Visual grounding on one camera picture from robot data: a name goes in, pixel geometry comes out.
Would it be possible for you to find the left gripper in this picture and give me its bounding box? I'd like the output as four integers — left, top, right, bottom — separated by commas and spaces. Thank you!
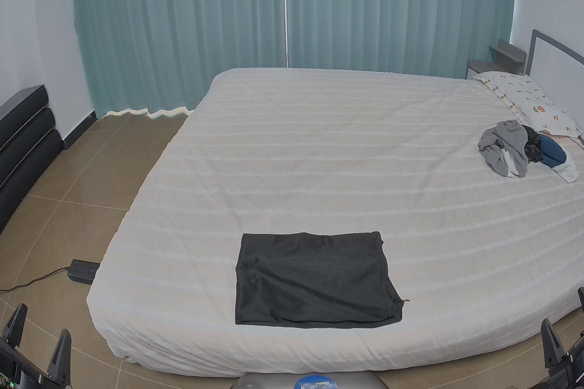
0, 304, 73, 389

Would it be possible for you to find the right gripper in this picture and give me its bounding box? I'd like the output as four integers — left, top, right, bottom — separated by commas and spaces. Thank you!
525, 287, 584, 389

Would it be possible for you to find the black T-shirt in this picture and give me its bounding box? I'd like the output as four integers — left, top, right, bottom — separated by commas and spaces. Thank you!
235, 231, 410, 329

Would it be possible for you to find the pile of clothes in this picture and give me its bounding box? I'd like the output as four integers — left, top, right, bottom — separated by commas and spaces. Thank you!
478, 119, 579, 184

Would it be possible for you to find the bed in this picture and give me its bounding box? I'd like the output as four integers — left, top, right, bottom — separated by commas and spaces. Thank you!
87, 29, 584, 379

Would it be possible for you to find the black power adapter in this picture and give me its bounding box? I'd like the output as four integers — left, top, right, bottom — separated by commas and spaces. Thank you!
68, 259, 100, 286

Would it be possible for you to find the black chest of drawers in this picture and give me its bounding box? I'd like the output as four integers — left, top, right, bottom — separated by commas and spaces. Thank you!
0, 84, 63, 235

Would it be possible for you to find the white printed pillow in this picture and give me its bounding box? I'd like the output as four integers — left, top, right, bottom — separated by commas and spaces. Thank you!
474, 71, 580, 137

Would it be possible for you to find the grey bedside table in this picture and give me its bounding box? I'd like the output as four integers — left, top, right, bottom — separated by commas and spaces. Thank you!
466, 39, 527, 80

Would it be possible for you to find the black cable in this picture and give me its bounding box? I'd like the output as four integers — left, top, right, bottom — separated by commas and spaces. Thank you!
0, 266, 75, 294

